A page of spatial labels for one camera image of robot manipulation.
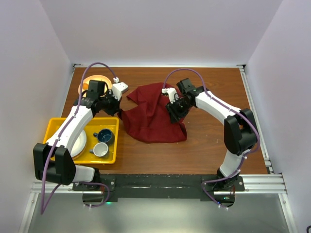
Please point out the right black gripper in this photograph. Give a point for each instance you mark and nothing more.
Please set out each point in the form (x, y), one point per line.
(175, 115)

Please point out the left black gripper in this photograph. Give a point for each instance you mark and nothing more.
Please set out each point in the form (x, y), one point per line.
(115, 108)

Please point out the dark red cloth napkin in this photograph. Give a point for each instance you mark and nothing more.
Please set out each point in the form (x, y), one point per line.
(149, 121)

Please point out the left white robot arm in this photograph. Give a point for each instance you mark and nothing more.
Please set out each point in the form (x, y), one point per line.
(52, 160)

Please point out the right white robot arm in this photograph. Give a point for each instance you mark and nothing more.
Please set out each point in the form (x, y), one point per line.
(240, 130)

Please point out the yellow plastic bin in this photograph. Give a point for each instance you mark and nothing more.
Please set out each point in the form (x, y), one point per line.
(86, 141)

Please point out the orange round plate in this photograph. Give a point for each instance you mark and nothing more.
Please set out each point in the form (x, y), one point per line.
(101, 78)

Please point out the dark blue mug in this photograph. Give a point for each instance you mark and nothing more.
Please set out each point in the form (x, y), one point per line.
(105, 136)

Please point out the grey white mug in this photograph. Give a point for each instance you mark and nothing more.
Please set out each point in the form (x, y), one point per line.
(100, 150)

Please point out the white paper plate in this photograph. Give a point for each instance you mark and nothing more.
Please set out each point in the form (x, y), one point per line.
(79, 145)

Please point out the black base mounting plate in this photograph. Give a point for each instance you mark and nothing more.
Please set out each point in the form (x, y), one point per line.
(160, 186)

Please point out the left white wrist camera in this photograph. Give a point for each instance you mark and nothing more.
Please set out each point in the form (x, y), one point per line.
(118, 88)

